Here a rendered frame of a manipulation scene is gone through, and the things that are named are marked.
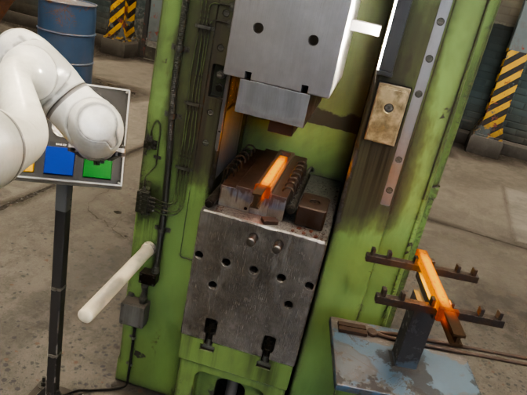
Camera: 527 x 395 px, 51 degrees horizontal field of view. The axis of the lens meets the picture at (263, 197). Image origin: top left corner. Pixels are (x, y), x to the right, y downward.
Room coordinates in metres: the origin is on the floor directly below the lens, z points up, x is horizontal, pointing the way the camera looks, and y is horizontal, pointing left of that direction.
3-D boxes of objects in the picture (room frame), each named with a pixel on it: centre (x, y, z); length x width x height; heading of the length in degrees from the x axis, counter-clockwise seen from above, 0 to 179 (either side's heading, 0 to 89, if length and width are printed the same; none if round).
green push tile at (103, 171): (1.42, 0.47, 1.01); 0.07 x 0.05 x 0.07; 107
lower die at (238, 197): (1.72, 0.00, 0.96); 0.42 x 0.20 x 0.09; 172
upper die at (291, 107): (1.72, 0.00, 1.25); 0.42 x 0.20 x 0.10; 172
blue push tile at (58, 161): (1.39, 0.56, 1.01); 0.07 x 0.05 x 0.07; 107
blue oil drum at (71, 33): (5.81, 2.35, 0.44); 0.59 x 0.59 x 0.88
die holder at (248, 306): (1.72, -0.05, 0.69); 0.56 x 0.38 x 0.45; 172
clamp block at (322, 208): (1.55, -0.15, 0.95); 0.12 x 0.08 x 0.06; 172
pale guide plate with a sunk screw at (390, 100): (1.60, -0.30, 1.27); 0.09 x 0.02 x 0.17; 82
